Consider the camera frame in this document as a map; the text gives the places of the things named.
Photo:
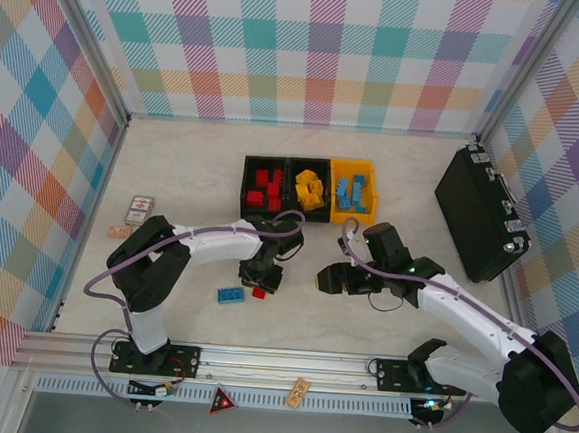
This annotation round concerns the red lego brick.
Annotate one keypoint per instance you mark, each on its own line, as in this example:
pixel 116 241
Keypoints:
pixel 255 200
pixel 274 203
pixel 276 183
pixel 260 295
pixel 262 179

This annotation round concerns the yellow lego brick black specks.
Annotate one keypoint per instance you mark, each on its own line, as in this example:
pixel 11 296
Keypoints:
pixel 311 203

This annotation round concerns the blue two-by-four lego brick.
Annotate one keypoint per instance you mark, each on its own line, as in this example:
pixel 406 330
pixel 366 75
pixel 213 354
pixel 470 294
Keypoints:
pixel 359 188
pixel 230 296

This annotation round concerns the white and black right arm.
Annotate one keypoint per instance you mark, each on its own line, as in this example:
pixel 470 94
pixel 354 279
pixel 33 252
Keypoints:
pixel 462 310

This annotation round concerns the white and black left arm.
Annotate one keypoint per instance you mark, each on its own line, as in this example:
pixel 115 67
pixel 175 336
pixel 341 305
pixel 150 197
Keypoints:
pixel 217 243

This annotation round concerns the yellow plastic bin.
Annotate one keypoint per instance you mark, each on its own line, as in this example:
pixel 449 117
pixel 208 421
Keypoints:
pixel 364 222

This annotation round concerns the black hard case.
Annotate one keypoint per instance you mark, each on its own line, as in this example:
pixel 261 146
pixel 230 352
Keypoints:
pixel 470 215

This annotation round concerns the black plastic bin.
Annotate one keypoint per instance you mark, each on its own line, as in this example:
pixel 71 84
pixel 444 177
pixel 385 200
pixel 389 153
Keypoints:
pixel 293 166
pixel 253 166

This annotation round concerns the small wooden tag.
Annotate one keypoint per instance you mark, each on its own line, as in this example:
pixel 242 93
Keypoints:
pixel 119 231
pixel 299 392

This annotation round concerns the red and white card box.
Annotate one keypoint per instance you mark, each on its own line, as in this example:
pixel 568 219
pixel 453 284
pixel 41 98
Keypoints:
pixel 139 211

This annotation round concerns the red triangular warning sign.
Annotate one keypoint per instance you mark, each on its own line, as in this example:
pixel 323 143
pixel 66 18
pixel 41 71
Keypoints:
pixel 223 404

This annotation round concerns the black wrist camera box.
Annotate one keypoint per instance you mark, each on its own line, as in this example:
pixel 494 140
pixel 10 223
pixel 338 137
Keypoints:
pixel 335 277

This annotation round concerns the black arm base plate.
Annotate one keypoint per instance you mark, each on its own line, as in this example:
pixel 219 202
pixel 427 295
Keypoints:
pixel 387 374
pixel 183 356

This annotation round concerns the aluminium frame post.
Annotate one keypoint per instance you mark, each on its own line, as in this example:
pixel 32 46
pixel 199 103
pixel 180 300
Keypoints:
pixel 88 35
pixel 527 69

